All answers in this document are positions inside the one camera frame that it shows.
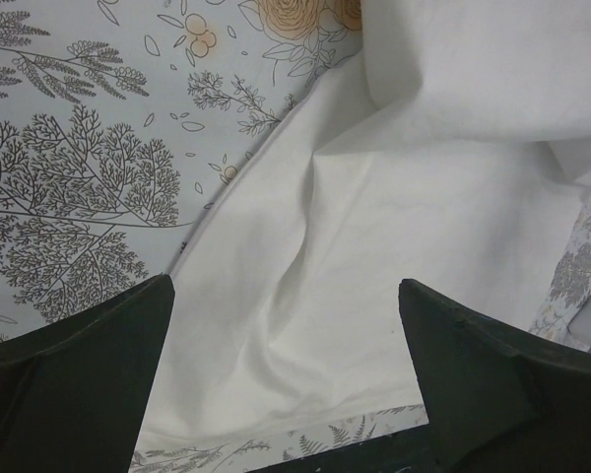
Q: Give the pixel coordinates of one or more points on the white t-shirt with flower print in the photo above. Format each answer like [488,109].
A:
[454,150]

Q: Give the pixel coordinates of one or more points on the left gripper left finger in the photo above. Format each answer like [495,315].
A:
[73,394]

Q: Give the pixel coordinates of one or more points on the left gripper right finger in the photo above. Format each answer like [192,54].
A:
[498,399]

